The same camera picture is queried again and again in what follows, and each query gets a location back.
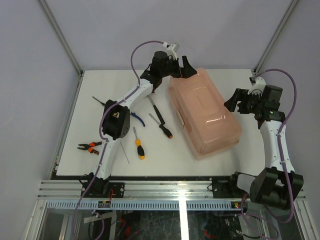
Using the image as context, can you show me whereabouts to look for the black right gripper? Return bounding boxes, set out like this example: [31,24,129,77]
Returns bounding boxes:
[222,88,264,115]

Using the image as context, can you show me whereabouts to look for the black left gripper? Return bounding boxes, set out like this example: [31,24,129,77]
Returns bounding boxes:
[158,54,195,78]

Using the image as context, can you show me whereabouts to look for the pink translucent plastic toolbox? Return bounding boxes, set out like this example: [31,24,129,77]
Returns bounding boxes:
[168,68,242,159]

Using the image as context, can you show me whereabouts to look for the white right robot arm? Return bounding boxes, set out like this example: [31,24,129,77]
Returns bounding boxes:
[224,85,304,210]

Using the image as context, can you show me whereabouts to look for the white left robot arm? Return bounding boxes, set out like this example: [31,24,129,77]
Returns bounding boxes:
[77,51,197,198]

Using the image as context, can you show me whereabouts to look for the black orange tip screwdriver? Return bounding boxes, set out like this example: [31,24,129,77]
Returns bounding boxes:
[148,113,173,139]

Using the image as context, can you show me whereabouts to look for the yellow black screwdriver lower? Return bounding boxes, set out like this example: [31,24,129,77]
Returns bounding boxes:
[133,127,145,160]

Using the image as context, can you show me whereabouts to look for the long thin shaft screwdriver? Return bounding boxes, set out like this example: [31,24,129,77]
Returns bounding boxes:
[120,141,130,165]

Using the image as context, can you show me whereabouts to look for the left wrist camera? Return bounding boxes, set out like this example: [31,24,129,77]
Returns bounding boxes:
[162,42,180,60]

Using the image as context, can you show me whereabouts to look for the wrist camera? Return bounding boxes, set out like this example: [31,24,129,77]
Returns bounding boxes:
[248,77,266,96]
[162,42,180,60]

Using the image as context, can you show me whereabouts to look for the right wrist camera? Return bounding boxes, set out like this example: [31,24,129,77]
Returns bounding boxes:
[248,77,266,96]

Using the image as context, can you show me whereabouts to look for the claw hammer black handle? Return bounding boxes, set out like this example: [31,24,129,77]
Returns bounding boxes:
[148,95,166,125]

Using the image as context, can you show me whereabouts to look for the blue handle cutting pliers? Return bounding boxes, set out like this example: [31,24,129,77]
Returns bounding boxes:
[130,112,146,128]

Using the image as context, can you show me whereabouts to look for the right aluminium corner post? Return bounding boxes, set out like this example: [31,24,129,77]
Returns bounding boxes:
[252,0,300,75]

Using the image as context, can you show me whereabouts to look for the aluminium corner post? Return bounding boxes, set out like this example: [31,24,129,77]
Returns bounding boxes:
[36,0,83,76]
[252,0,300,75]

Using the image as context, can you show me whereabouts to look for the orange black handle pliers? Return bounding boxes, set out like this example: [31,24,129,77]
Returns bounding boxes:
[77,141,102,155]

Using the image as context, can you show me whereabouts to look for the aluminium front rail frame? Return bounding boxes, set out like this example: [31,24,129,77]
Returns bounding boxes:
[37,177,241,200]

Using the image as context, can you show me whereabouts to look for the left aluminium corner post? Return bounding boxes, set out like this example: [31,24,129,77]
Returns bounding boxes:
[36,0,83,76]

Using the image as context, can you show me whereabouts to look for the slotted grey cable duct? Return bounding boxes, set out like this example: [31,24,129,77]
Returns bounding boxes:
[47,199,233,211]

